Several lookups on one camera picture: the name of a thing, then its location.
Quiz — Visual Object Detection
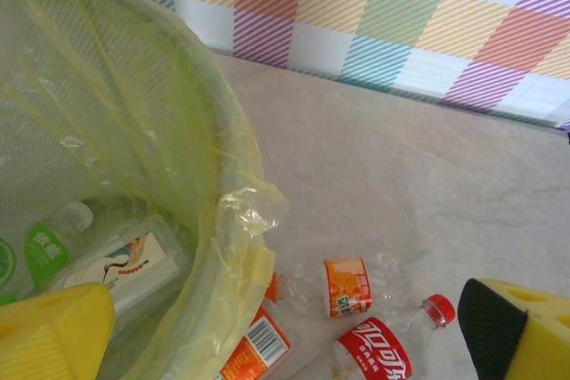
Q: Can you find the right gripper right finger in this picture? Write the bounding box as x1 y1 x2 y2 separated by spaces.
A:
457 278 570 380

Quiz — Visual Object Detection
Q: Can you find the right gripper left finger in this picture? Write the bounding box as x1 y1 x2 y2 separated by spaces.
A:
0 281 117 380

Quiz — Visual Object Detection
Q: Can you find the green label water bottle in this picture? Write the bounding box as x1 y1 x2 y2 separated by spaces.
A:
24 201 94 286

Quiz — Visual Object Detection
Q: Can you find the lime label bottle green cap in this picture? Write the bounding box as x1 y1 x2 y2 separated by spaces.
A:
0 237 19 308

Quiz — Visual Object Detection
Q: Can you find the large clear square bottle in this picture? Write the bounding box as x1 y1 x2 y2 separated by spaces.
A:
48 214 192 323

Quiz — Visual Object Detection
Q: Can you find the red label cola bottle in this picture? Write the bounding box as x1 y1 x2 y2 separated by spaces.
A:
331 293 458 380

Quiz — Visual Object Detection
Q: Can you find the clear bottle small orange label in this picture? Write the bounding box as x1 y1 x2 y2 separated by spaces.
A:
265 255 404 319

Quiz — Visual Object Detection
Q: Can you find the orange label barcode bottle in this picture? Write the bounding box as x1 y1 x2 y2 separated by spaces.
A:
217 303 293 380

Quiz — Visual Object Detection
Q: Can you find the yellow plastic bin liner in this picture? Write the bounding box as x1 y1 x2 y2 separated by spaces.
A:
0 0 290 380

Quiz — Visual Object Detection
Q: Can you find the green mesh waste bin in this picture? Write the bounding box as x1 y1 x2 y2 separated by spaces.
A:
0 0 277 380

